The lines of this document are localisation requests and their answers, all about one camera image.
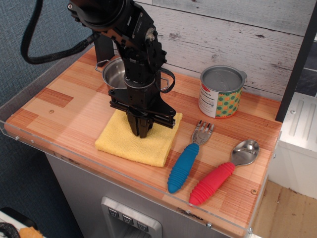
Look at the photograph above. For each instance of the yellow object at corner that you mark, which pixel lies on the yellow object at corner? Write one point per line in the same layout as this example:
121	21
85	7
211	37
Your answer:
30	232

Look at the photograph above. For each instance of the yellow cloth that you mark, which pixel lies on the yellow cloth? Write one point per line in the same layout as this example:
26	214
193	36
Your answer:
117	139

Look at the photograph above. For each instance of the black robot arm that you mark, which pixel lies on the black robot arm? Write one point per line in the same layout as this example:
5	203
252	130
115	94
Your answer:
133	31

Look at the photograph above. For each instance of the blue handled fork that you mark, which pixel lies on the blue handled fork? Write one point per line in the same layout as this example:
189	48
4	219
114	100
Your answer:
181	169

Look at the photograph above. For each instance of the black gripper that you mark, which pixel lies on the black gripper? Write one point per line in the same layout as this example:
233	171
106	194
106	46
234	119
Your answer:
144	107

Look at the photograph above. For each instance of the silver dispenser button panel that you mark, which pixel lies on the silver dispenser button panel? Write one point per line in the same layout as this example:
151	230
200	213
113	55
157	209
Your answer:
125	222

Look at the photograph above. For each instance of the black vertical frame post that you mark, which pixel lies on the black vertical frame post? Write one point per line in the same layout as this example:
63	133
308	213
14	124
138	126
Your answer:
298	66

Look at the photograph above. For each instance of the white cabinet at right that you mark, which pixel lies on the white cabinet at right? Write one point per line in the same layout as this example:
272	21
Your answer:
294	162

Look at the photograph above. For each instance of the small steel pot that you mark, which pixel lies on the small steel pot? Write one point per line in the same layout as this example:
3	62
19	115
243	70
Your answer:
114	75

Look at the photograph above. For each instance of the toy food can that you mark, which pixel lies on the toy food can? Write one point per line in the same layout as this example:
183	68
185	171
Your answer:
220	91

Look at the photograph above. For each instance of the clear acrylic table guard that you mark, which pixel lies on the clear acrylic table guard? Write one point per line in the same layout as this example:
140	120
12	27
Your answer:
64	114

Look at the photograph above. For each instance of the red handled spoon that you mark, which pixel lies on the red handled spoon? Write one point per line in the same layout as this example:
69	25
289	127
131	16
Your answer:
243	154

